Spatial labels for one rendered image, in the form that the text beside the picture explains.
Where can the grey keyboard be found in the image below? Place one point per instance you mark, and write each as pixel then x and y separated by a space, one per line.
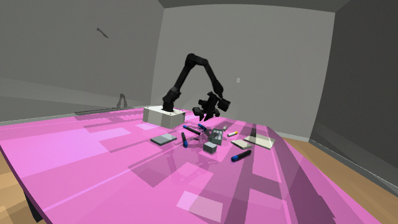
pixel 216 136

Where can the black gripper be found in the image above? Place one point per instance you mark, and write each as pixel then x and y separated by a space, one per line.
pixel 208 110

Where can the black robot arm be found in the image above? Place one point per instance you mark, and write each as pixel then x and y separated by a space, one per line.
pixel 174 92

